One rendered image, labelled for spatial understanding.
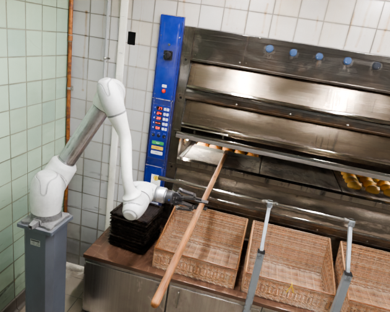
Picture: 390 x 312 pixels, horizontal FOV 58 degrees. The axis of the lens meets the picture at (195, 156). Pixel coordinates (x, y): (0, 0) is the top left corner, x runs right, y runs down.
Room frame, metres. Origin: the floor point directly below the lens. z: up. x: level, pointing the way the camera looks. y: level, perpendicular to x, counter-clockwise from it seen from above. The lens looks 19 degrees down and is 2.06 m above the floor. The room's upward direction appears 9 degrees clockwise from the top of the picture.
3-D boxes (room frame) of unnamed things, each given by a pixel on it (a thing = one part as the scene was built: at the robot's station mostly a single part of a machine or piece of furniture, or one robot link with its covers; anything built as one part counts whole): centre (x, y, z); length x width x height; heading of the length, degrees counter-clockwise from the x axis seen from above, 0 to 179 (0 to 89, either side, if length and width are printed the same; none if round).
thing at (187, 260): (2.11, -0.14, 0.72); 0.56 x 0.49 x 0.28; 79
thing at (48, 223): (1.63, 0.75, 1.03); 0.22 x 0.18 x 0.06; 169
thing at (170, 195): (1.76, 0.08, 1.19); 0.09 x 0.07 x 0.08; 80
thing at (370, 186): (2.61, -1.41, 1.21); 0.61 x 0.48 x 0.06; 170
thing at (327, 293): (2.01, -0.72, 0.72); 0.56 x 0.49 x 0.28; 80
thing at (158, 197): (1.77, 0.15, 1.19); 0.09 x 0.06 x 0.09; 170
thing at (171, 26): (3.37, 0.12, 1.07); 1.93 x 0.16 x 2.15; 170
